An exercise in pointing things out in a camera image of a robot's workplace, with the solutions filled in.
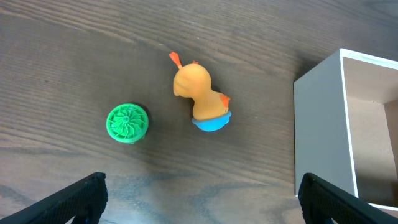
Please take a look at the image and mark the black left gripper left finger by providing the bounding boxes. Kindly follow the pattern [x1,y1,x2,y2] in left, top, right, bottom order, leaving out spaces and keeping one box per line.
[1,172,108,224]

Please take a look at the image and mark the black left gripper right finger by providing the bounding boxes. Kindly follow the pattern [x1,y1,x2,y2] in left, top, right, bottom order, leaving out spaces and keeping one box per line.
[298,173,397,224]

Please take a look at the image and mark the green ribbed wheel toy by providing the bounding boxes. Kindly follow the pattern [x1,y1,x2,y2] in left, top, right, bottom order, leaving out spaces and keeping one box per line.
[106,103,149,144]

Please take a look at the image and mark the white cardboard box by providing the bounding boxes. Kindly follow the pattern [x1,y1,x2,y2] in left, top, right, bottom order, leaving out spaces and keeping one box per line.
[294,49,397,213]

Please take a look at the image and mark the orange rubber duck toy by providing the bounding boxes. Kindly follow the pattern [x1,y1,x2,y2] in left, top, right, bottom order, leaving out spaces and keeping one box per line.
[169,52,231,132]

